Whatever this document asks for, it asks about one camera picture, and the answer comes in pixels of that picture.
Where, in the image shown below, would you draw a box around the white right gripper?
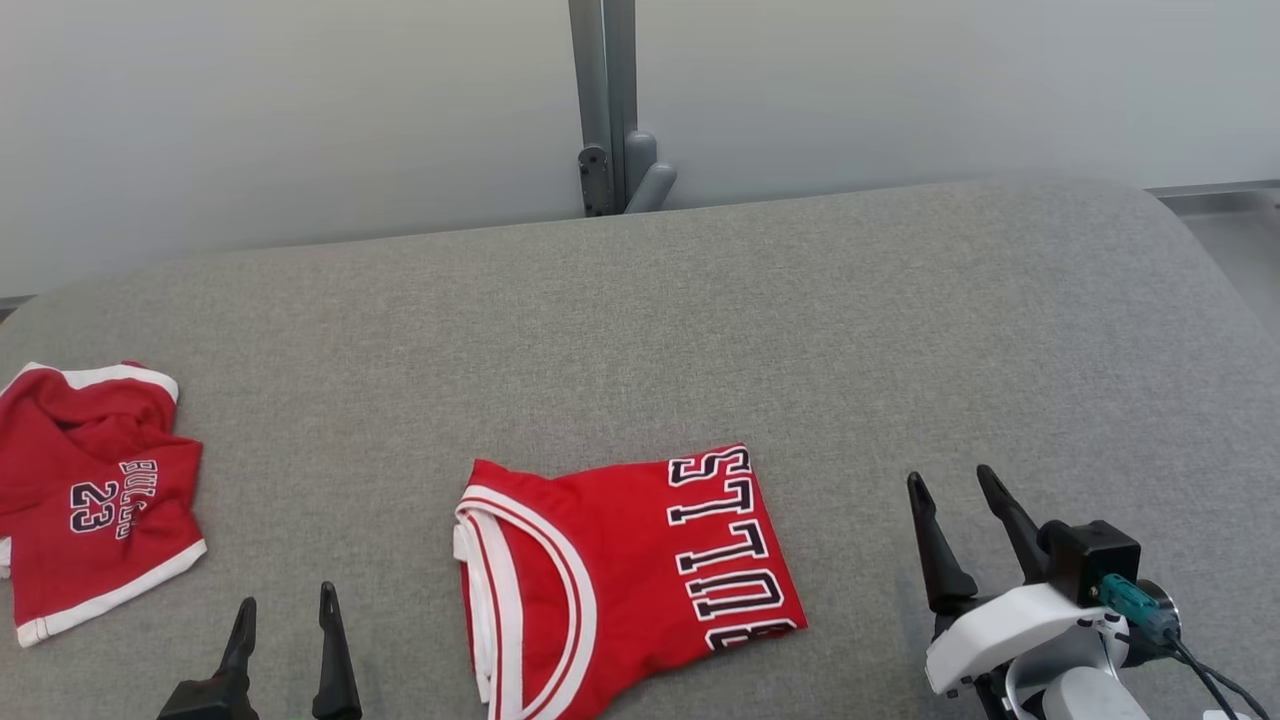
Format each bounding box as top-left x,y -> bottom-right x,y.
908,465 -> 1131,720

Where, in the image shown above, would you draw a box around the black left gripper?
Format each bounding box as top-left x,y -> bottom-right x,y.
155,582 -> 362,720

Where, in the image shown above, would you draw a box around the red Bulls 23 shorts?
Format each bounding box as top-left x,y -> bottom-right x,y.
0,362 -> 208,648

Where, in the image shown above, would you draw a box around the red white Bulls jersey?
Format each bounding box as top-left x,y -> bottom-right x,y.
453,443 -> 808,720

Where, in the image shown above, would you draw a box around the grey fabric sofa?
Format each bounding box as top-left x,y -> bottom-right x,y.
0,178 -> 1280,720

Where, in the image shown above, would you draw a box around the green cable connector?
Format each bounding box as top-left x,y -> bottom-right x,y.
1098,574 -> 1182,647

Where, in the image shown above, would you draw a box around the thin black cable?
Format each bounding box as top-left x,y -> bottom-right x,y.
1165,628 -> 1273,720

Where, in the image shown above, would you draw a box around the grey wall base rail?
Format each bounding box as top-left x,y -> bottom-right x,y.
1145,179 -> 1280,216

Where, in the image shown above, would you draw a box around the grey lever handle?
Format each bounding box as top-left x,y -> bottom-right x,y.
624,130 -> 678,215

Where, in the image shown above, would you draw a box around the dark grey hinge bracket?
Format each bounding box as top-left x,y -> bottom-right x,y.
578,145 -> 614,218

